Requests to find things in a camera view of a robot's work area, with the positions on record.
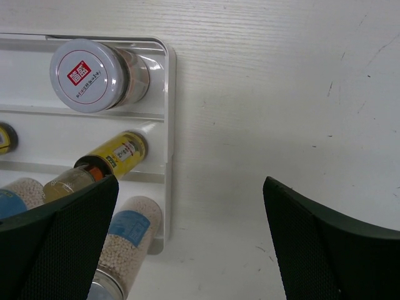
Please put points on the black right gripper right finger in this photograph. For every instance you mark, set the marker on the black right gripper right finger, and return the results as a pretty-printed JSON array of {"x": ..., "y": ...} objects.
[{"x": 324, "y": 254}]

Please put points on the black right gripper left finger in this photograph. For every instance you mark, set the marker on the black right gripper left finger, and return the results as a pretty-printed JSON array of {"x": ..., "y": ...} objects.
[{"x": 52, "y": 251}]

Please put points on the white can beige label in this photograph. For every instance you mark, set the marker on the white can beige label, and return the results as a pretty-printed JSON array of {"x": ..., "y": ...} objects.
[{"x": 20, "y": 196}]

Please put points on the white can blue label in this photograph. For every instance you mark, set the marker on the white can blue label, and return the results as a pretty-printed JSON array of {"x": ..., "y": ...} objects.
[{"x": 130, "y": 235}]

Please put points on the yellow bottle brown cap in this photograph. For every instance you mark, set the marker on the yellow bottle brown cap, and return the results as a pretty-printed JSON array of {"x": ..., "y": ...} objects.
[{"x": 116, "y": 157}]

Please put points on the yellow bottle tan cap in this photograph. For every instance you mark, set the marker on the yellow bottle tan cap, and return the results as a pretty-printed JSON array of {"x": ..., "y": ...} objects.
[{"x": 9, "y": 138}]

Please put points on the brown spice jar white lid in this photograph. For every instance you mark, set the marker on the brown spice jar white lid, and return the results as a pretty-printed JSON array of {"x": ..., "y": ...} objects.
[{"x": 90, "y": 77}]

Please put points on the white stepped organizer tray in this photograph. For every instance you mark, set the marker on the white stepped organizer tray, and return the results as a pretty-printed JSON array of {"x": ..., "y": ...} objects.
[{"x": 52, "y": 137}]

